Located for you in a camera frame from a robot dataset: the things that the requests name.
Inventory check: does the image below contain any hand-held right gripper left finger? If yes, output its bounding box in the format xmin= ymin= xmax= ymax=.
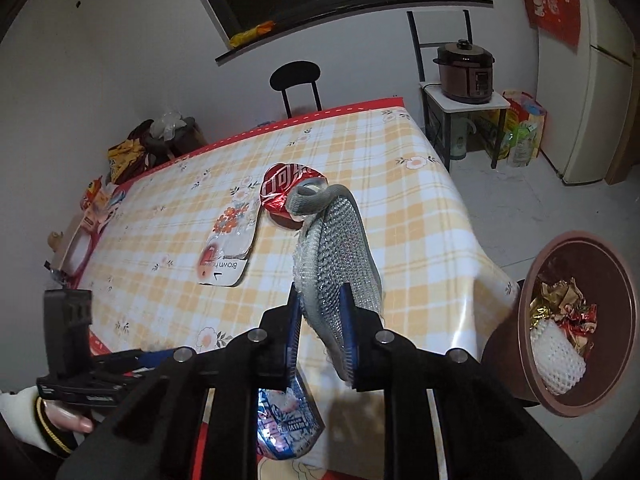
xmin=55 ymin=282 xmax=306 ymax=480

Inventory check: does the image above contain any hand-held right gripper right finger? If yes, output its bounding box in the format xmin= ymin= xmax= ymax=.
xmin=339 ymin=282 xmax=583 ymax=480

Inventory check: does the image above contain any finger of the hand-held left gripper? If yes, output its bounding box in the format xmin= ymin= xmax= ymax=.
xmin=92 ymin=347 xmax=177 ymax=367
xmin=92 ymin=366 xmax=161 ymax=383

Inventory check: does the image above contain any grey bubble wrap mailer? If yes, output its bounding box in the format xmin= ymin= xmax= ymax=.
xmin=285 ymin=183 xmax=385 ymax=386

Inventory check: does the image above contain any white foam fruit net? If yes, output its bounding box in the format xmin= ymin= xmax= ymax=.
xmin=529 ymin=319 xmax=587 ymax=395

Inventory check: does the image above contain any red gold wrapper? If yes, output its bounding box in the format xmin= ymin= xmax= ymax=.
xmin=529 ymin=277 xmax=598 ymax=356

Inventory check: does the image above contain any brown round trash bin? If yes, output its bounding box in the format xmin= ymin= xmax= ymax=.
xmin=481 ymin=231 xmax=640 ymax=418

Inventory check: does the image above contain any person's left forearm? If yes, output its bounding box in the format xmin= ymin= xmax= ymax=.
xmin=0 ymin=387 xmax=76 ymax=463

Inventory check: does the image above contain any person's left hand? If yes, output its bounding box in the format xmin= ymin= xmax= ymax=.
xmin=42 ymin=400 xmax=96 ymax=434

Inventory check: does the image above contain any white box with red rim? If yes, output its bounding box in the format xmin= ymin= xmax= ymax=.
xmin=60 ymin=210 xmax=118 ymax=277

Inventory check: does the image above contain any blue white snack packet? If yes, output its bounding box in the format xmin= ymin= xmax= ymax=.
xmin=255 ymin=372 xmax=326 ymax=461

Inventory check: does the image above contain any flower print plastic packaging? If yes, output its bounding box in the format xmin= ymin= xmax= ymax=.
xmin=197 ymin=204 xmax=258 ymax=288

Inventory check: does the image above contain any orange small box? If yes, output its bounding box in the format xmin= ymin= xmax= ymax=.
xmin=82 ymin=176 xmax=113 ymax=211

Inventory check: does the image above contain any red crumpled foil bag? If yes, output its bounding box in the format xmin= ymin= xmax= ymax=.
xmin=259 ymin=161 xmax=328 ymax=228

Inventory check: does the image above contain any table with checkered yellow cloth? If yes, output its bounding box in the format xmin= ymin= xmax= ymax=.
xmin=67 ymin=105 xmax=521 ymax=480

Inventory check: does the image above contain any yellow black snack bag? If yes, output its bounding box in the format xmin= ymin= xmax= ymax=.
xmin=108 ymin=139 xmax=151 ymax=184

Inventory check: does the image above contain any dark bag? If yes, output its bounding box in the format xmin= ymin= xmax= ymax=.
xmin=127 ymin=119 xmax=176 ymax=166

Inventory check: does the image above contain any brown cardboard box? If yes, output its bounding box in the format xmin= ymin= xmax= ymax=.
xmin=172 ymin=117 xmax=208 ymax=153

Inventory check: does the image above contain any red table underlay cloth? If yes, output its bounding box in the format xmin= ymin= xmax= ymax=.
xmin=82 ymin=95 xmax=407 ymax=480

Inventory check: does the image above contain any green electric kettle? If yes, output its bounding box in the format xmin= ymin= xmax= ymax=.
xmin=447 ymin=111 xmax=476 ymax=158

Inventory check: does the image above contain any clear plastic bag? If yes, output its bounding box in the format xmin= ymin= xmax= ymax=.
xmin=150 ymin=109 xmax=187 ymax=140

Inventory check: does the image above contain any black round-back chair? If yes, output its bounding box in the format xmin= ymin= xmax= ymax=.
xmin=269 ymin=60 xmax=322 ymax=118

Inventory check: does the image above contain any yellow shopping bag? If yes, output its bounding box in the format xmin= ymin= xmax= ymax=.
xmin=501 ymin=90 xmax=548 ymax=168

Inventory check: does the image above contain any brown pressure cooker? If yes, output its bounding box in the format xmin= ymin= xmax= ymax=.
xmin=432 ymin=39 xmax=496 ymax=104

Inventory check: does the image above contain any orange packet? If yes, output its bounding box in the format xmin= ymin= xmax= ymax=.
xmin=229 ymin=21 xmax=276 ymax=48

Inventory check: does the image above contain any black window sill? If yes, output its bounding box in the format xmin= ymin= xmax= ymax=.
xmin=215 ymin=0 xmax=495 ymax=65

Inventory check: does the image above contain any white refrigerator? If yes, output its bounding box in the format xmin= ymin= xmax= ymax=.
xmin=537 ymin=0 xmax=636 ymax=188

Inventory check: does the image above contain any red hanging bag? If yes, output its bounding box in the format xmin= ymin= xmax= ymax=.
xmin=514 ymin=0 xmax=582 ymax=46

